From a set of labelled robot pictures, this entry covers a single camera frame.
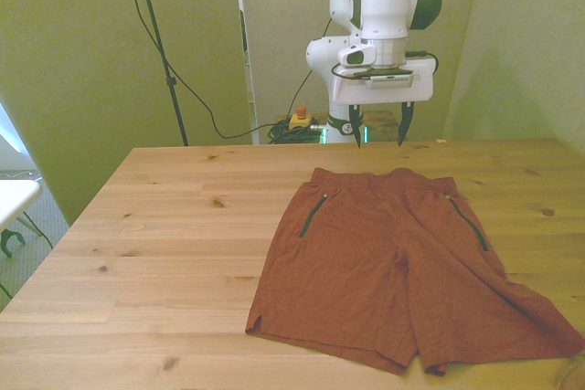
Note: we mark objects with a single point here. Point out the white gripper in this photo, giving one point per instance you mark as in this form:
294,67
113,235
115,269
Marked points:
388,93

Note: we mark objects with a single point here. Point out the rust red shorts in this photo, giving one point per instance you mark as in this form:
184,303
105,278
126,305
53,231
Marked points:
365,271

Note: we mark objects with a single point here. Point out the yellow emergency stop button box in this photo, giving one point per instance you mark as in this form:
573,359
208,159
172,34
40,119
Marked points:
301,120

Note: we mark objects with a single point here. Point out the white divider panel edge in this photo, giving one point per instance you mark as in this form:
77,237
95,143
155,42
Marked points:
247,66

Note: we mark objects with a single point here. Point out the white folding table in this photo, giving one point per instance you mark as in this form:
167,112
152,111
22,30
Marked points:
16,200

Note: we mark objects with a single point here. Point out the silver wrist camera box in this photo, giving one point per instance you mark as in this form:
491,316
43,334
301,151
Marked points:
392,80

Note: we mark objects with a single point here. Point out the black camera stand pole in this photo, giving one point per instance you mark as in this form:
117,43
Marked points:
157,43

